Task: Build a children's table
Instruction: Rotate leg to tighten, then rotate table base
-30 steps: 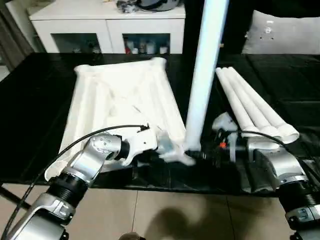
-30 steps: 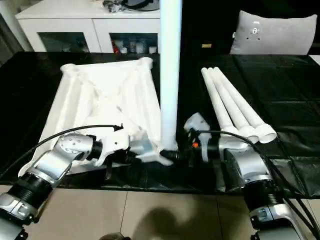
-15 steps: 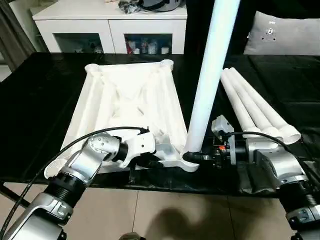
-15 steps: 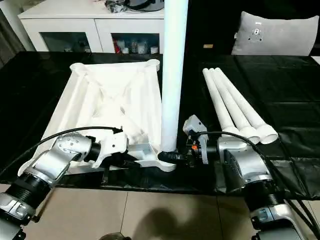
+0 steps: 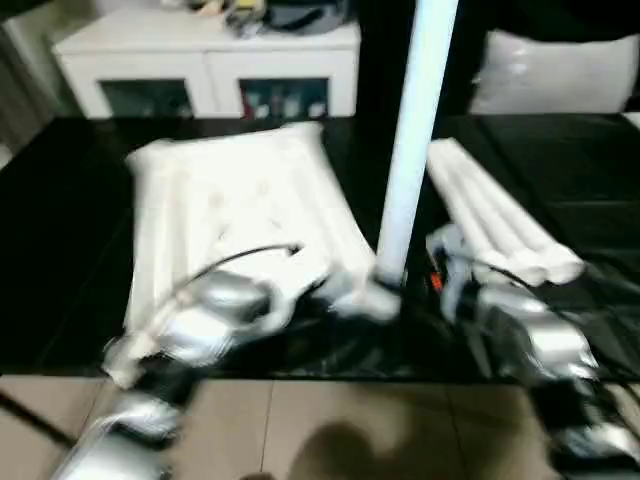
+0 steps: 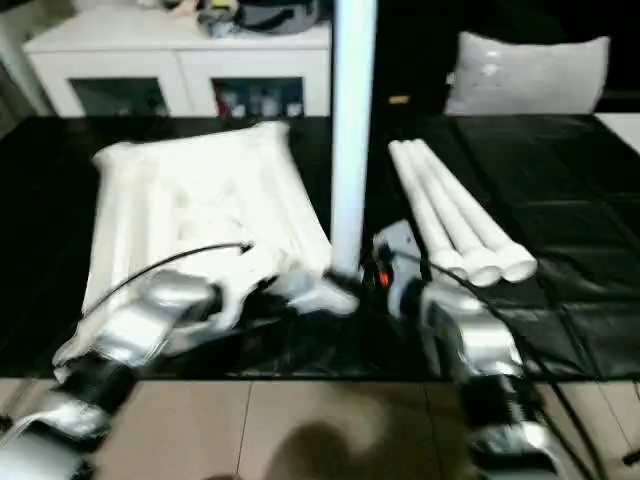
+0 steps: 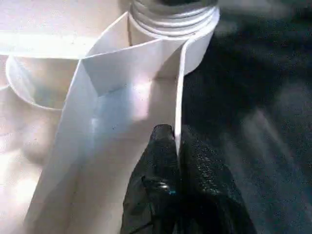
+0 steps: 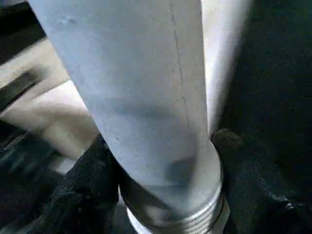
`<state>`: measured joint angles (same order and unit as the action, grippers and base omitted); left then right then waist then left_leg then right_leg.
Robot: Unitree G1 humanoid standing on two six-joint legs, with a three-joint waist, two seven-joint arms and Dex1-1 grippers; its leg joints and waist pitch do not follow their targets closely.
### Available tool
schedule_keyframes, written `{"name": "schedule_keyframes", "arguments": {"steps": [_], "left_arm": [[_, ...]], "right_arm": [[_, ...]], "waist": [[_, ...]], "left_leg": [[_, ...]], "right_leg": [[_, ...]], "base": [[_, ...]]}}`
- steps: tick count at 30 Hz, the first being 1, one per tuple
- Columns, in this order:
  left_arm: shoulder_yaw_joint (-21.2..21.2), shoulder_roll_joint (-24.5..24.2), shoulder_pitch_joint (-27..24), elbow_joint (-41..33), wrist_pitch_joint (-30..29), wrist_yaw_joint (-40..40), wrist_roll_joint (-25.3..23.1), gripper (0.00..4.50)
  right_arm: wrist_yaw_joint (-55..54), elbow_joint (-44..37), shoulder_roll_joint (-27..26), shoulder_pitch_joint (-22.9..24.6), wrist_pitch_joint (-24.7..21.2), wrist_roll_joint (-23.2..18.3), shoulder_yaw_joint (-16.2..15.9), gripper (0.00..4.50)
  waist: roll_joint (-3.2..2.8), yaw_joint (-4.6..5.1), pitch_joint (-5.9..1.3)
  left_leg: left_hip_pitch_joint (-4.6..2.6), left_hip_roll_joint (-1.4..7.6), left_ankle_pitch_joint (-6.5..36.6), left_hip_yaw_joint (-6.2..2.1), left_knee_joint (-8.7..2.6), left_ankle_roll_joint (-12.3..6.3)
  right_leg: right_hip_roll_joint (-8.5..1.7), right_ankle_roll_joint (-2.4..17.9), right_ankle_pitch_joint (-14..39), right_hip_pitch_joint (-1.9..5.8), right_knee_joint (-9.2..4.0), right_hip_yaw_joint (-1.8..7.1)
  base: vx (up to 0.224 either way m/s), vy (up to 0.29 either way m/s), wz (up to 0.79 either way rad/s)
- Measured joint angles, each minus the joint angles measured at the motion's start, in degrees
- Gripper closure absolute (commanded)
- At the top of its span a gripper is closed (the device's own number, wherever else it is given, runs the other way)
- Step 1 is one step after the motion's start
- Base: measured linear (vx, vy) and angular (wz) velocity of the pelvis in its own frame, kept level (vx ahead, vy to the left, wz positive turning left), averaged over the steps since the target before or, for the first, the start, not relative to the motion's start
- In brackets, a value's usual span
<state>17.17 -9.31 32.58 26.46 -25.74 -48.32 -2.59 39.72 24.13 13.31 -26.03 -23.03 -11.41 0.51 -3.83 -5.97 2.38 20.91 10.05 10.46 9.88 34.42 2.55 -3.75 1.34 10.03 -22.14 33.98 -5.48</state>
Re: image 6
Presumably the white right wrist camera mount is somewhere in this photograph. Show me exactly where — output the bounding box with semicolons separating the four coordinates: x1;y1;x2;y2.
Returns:
372;218;427;322

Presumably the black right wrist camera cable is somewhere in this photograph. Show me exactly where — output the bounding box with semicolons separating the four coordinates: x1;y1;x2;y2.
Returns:
397;249;604;480

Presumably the grey cushion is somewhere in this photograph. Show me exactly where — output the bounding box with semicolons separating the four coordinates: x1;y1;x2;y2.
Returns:
443;30;613;116

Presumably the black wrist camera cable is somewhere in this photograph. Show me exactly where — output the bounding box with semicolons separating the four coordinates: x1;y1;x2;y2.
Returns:
397;249;604;480
78;240;255;321

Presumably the white plastic table top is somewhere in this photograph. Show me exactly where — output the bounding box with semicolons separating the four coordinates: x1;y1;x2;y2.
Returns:
52;119;362;382

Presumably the grey helmet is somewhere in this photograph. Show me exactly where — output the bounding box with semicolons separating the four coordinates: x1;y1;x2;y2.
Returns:
234;0;321;34

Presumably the white plastic table leg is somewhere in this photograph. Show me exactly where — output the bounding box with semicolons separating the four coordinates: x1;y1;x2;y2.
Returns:
328;0;380;275
388;141;470;282
412;139;539;283
399;140;504;290

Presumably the black work mat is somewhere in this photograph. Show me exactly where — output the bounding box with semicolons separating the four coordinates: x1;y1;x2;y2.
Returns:
0;113;640;385

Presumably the white flat board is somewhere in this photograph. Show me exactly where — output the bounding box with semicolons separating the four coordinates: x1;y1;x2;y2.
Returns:
592;112;640;137

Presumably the black clutter pile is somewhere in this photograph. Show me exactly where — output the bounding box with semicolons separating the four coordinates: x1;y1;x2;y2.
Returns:
196;4;239;39

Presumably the white glass-door cabinet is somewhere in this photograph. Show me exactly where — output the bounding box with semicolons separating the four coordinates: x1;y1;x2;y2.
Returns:
22;8;334;119

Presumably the black left wrist camera cable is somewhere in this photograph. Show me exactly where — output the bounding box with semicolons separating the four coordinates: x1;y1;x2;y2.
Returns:
78;240;255;321

